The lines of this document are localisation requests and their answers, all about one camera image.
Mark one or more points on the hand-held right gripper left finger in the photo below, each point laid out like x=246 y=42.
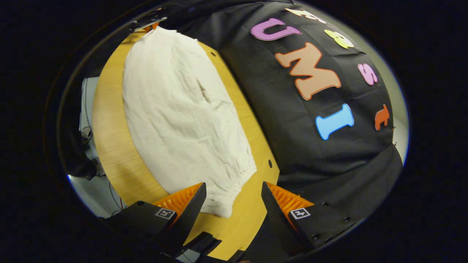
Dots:
x=188 y=219

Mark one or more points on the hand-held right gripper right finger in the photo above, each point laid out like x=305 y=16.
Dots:
x=278 y=215

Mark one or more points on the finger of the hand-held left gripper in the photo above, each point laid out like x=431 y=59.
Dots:
x=153 y=26

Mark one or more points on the white jeans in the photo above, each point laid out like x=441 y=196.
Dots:
x=175 y=120

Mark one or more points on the black backdrop cloth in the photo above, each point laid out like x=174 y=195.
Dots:
x=285 y=120

